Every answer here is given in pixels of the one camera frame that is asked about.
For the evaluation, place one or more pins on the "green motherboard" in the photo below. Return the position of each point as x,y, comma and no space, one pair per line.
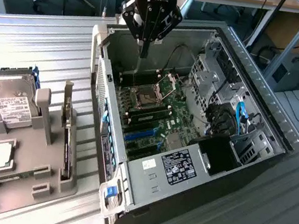
178,114

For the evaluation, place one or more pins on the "blue expansion slot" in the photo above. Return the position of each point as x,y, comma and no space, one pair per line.
140,134

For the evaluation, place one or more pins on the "grey box unit with vent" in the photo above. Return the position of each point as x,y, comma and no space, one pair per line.
291,72

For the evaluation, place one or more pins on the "silver power supply unit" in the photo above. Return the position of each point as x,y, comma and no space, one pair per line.
151,187

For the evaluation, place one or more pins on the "hard disk with blue caddy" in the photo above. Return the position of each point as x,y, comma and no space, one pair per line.
10,100

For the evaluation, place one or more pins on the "open grey PC case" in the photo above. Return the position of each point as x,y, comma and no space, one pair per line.
208,208

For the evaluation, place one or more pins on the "blue card retainer bar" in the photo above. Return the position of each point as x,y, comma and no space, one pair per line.
104,119

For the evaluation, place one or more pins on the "black expansion slot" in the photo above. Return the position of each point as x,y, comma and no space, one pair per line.
143,150

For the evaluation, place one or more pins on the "CPU socket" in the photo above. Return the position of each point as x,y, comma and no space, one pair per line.
143,98

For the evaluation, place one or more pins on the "graphics card with metal bracket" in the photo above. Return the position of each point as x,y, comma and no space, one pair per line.
66,109

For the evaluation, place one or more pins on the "green RAM stick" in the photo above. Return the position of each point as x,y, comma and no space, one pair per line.
22,176

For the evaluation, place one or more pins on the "grey plastic parts rack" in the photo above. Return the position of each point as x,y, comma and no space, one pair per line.
26,160

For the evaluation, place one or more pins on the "blue case latch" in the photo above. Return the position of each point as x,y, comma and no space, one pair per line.
111,192

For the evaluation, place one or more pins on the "black RAM stick with label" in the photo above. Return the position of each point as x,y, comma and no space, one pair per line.
148,117

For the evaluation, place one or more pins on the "metal socket cover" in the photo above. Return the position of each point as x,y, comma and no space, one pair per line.
167,84

